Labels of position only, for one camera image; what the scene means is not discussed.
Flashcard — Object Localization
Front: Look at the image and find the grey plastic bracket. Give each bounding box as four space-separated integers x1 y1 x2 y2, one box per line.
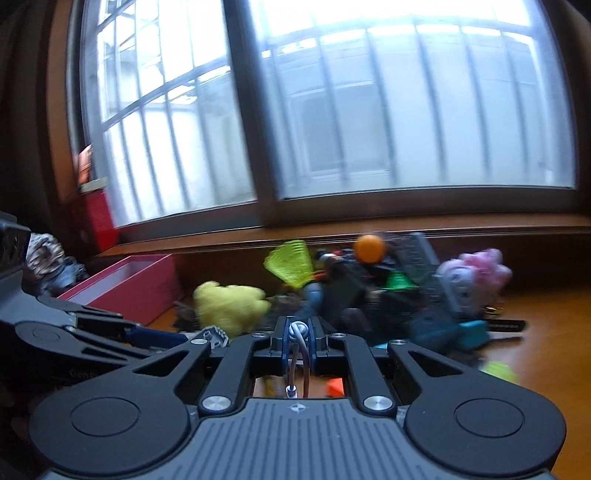
202 325 230 349

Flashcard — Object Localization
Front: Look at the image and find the blue grey toy figure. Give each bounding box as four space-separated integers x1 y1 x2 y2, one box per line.
302 281 327 315

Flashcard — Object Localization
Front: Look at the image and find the white cable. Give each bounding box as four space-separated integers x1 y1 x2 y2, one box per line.
285 320 315 398

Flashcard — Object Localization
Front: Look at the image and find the pink cardboard box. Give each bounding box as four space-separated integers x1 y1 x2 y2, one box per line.
58 254 183 326

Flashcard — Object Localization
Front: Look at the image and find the patterned cloth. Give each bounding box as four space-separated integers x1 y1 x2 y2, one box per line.
25 232 89 296

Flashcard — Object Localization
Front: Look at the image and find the teal plastic item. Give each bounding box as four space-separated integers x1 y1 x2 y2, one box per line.
457 320 490 352

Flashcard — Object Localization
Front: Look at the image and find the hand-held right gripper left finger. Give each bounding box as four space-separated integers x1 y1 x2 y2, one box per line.
92 318 291 415

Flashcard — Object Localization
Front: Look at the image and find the yellow plush toy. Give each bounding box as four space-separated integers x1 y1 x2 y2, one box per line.
193 281 271 339

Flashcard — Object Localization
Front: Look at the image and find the orange packet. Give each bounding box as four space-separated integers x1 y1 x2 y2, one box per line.
78 144 94 185

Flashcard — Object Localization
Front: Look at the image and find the black flat plate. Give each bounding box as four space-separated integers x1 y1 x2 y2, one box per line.
485 320 527 340

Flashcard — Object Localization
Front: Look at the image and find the row of window bars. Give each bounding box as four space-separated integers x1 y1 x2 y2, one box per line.
92 0 555 185

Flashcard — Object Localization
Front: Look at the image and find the orange ping pong ball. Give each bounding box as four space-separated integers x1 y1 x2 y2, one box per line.
355 234 387 264

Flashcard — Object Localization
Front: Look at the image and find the brown window frame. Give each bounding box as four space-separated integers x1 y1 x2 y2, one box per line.
46 0 591 259

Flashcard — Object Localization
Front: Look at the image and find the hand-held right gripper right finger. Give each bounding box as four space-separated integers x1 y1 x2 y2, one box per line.
309 318 499 415

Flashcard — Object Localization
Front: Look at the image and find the large yellow nylon shuttlecock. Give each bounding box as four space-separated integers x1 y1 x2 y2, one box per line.
264 240 315 289

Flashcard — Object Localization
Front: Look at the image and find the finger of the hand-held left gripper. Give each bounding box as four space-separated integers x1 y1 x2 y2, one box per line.
41 296 188 349
15 322 158 367

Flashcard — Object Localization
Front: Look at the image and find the pink plush toy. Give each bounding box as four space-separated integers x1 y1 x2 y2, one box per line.
436 249 513 318

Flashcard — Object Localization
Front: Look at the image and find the small yellow nylon shuttlecock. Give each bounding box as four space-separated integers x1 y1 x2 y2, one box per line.
482 362 518 384

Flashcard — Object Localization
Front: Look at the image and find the red box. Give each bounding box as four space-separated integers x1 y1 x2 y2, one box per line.
78 189 119 253

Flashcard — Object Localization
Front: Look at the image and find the black feather shuttlecock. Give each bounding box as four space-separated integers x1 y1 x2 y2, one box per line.
174 302 199 333

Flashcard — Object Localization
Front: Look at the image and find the green plastic piece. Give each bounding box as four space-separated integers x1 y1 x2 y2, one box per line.
385 271 414 291

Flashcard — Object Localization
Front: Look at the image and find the black perforated plate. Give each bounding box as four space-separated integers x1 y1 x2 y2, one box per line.
396 233 445 297

